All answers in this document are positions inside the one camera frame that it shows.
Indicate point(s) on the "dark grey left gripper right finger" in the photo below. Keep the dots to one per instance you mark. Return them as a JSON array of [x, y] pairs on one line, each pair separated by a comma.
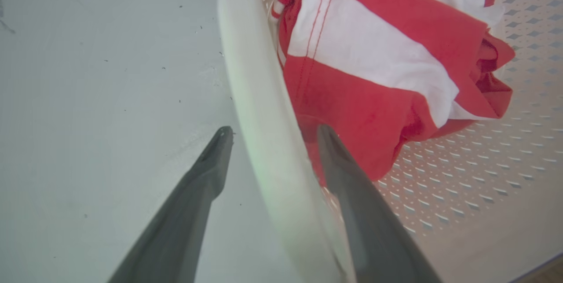
[[374, 230]]

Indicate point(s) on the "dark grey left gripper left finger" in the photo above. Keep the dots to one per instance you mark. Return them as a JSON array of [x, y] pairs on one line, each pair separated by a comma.
[[184, 212]]

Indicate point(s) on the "white perforated plastic laundry basket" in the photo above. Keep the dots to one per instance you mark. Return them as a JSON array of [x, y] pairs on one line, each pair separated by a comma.
[[475, 159]]

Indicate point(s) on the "red and white striped garment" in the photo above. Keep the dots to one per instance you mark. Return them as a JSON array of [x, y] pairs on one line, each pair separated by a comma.
[[374, 54]]

